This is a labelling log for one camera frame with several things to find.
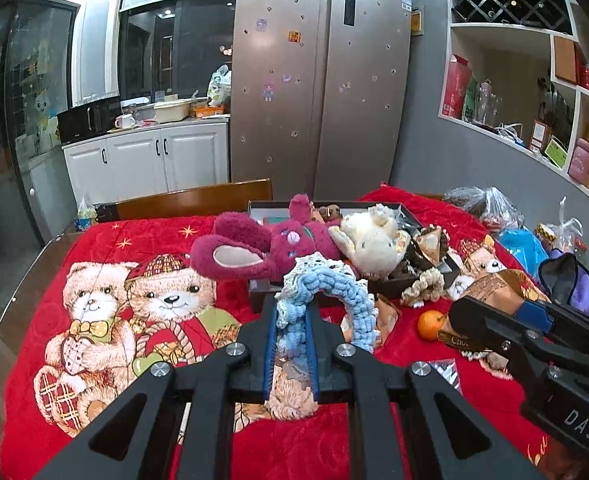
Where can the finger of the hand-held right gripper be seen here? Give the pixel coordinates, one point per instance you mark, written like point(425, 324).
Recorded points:
point(534, 312)
point(484, 322)

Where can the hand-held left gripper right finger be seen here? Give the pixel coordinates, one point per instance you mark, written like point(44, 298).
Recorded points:
point(313, 360)

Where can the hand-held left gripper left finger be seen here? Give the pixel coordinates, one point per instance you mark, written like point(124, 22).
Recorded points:
point(271, 360)

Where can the brown pyramid snack packet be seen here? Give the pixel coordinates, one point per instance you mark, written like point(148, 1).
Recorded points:
point(379, 320)
point(432, 245)
point(494, 285)

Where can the dark shallow box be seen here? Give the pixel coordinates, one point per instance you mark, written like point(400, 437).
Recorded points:
point(259, 290)

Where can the blue knitted scrunchie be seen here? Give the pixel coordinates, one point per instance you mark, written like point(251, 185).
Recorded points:
point(324, 280)

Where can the magenta plush rabbit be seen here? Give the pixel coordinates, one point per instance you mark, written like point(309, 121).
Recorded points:
point(254, 245)

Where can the white plush rabbit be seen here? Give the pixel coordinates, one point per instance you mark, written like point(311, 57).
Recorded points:
point(374, 250)

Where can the round glass desktop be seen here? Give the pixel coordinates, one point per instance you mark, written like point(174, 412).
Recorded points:
point(24, 305)

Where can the dark grey cloth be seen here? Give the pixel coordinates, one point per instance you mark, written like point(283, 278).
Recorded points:
point(561, 272)

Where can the orange tangerine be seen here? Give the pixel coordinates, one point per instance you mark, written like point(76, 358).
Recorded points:
point(432, 325)

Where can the purple cloth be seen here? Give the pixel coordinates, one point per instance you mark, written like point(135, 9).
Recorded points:
point(586, 295)

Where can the blue plastic bag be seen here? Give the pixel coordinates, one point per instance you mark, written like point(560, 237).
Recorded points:
point(524, 252)

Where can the picture card in clear sleeve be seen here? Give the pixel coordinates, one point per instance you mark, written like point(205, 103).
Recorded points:
point(447, 375)

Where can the beige ruffled scrunchie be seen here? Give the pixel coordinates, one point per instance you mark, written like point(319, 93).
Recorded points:
point(424, 287)

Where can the white plastic bag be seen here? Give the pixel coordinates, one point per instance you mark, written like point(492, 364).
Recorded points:
point(564, 230)

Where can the dark brown scrunchie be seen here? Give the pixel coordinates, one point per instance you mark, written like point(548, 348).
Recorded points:
point(414, 265)

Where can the clear plastic bag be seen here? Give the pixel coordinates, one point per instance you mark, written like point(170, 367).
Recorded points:
point(489, 207)

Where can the cream fluffy scrunchie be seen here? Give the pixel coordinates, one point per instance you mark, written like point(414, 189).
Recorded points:
point(384, 212)

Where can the small brown plush pendant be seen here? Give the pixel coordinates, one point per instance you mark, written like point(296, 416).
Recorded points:
point(330, 211)

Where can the green framed card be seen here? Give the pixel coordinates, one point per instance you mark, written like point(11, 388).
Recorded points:
point(556, 152)

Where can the red bear printed blanket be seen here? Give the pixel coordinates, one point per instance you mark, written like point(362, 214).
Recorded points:
point(124, 240)

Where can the clear glass vessel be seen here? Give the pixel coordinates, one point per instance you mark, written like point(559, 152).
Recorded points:
point(487, 105)

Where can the green package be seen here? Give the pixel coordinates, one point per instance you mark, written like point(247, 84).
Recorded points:
point(471, 102)

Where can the red gift box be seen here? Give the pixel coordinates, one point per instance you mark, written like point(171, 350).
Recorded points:
point(457, 90)

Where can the blue white packet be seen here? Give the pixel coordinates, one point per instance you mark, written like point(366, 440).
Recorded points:
point(85, 215)

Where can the white kitchen cabinets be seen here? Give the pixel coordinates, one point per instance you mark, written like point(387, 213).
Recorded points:
point(139, 160)

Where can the brown cardboard box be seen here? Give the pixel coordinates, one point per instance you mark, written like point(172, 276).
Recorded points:
point(565, 60)

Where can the orange food tray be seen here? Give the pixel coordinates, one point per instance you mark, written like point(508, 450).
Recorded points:
point(209, 111)

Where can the beige plastic basin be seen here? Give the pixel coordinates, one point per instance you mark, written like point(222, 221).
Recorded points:
point(172, 111)

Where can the silver double-door refrigerator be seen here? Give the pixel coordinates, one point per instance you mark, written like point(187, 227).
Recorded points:
point(324, 85)

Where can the printed plastic bag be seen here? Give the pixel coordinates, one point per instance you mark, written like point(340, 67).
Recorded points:
point(220, 87)

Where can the white mug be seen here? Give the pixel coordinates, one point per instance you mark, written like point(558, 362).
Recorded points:
point(123, 121)

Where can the black microwave oven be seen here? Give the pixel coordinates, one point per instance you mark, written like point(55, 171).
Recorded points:
point(84, 120)

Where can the dark kitchen window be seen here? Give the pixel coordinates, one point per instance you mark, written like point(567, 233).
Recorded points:
point(184, 45)

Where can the glass sliding door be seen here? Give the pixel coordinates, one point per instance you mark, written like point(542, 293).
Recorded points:
point(24, 135)

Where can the small photo frame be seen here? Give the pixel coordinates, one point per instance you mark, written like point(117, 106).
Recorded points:
point(539, 135)

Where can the white wall shelf unit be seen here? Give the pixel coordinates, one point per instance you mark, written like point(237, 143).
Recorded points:
point(514, 55)

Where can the yellow wall sign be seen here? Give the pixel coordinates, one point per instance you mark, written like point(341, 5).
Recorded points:
point(417, 22)

